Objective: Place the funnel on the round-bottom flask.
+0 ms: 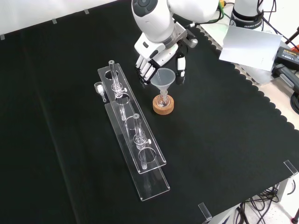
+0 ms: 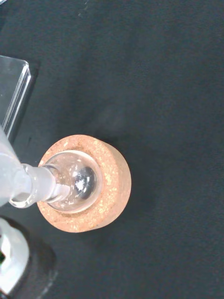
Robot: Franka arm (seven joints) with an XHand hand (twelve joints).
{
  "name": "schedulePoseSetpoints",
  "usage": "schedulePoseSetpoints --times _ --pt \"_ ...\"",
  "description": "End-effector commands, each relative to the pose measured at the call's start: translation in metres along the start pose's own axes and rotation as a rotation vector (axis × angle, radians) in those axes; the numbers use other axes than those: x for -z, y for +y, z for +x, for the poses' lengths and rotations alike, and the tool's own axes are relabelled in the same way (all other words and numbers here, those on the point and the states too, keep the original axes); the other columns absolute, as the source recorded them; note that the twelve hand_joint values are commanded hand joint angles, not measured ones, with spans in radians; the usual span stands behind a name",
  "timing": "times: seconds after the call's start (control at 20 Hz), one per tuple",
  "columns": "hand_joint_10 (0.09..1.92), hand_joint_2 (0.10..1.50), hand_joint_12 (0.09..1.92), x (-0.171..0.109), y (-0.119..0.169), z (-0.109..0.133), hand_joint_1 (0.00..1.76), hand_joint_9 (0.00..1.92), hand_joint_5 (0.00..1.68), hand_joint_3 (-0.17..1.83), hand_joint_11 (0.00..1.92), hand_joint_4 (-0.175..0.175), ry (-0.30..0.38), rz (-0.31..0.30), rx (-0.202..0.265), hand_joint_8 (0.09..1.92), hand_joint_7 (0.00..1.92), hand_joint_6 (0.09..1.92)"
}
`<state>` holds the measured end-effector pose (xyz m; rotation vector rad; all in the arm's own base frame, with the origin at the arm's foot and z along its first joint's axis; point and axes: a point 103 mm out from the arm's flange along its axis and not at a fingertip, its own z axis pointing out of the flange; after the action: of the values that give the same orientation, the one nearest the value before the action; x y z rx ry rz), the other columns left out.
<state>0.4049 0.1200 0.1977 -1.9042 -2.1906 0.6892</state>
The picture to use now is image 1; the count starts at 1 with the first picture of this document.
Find black bench cloth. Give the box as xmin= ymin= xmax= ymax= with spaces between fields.
xmin=0 ymin=0 xmax=299 ymax=224

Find clear plastic funnel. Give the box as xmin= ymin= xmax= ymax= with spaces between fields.
xmin=150 ymin=68 xmax=176 ymax=99

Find small glass round-bottom flask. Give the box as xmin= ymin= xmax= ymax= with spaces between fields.
xmin=157 ymin=92 xmax=169 ymax=108

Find white table frame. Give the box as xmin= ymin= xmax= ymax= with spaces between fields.
xmin=207 ymin=174 xmax=297 ymax=224

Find black grey handle tool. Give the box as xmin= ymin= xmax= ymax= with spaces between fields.
xmin=272 ymin=63 xmax=299 ymax=91

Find coiled black cable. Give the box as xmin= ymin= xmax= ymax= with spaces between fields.
xmin=289 ymin=92 xmax=299 ymax=112

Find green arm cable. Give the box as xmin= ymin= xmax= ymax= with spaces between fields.
xmin=205 ymin=0 xmax=231 ymax=24

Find black power adapter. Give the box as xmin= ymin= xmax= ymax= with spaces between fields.
xmin=273 ymin=46 xmax=299 ymax=70

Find cork ring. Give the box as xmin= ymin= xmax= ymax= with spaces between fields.
xmin=152 ymin=94 xmax=175 ymax=115

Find clear acrylic cloth clamp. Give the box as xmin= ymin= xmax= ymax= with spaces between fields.
xmin=198 ymin=202 xmax=213 ymax=221
xmin=283 ymin=160 xmax=299 ymax=175

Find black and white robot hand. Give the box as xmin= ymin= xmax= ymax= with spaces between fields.
xmin=134 ymin=23 xmax=199 ymax=86

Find white pale board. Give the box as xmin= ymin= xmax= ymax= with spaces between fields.
xmin=219 ymin=25 xmax=283 ymax=72

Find clear acrylic funnel stand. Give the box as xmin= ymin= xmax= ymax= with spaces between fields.
xmin=97 ymin=60 xmax=171 ymax=202

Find black floor cables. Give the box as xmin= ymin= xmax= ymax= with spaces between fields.
xmin=235 ymin=184 xmax=281 ymax=224

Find black tripod leg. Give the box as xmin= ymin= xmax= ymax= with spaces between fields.
xmin=284 ymin=26 xmax=299 ymax=46

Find thin black base cable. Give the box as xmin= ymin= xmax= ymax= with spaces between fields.
xmin=256 ymin=0 xmax=299 ymax=49

